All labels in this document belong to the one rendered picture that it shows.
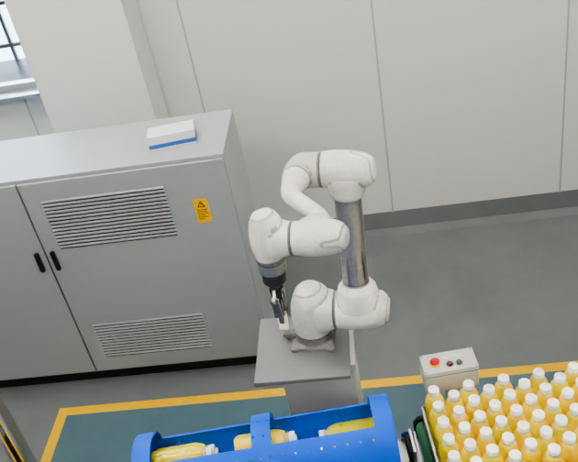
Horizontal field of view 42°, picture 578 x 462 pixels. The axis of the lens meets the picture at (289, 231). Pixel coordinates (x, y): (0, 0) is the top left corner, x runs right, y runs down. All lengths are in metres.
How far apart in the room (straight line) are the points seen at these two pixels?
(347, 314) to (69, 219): 1.72
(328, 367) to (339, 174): 0.81
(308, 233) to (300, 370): 0.99
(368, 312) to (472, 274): 2.14
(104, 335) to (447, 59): 2.67
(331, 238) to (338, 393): 1.16
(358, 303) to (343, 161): 0.59
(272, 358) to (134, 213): 1.24
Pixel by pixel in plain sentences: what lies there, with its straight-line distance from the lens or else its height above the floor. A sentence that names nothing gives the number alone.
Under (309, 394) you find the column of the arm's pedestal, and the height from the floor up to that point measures 0.84.
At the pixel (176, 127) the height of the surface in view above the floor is 1.52.
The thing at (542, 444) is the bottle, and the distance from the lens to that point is 2.67.
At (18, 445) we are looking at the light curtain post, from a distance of 3.16.
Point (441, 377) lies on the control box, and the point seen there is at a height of 1.07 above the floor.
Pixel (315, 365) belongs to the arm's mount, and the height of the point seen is 1.02.
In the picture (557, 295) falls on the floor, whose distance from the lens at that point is 4.84.
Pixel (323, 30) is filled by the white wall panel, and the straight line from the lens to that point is 4.72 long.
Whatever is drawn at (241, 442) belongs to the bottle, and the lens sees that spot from 2.59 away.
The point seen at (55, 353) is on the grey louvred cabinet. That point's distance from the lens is 4.71.
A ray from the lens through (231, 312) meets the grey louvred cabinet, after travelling 4.24.
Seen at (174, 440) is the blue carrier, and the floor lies 1.09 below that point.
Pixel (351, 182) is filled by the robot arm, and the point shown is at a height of 1.77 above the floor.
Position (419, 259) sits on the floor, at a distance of 5.12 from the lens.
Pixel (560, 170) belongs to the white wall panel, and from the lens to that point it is 5.40.
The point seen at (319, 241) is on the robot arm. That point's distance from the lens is 2.13.
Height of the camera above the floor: 3.14
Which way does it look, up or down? 34 degrees down
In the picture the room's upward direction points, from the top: 11 degrees counter-clockwise
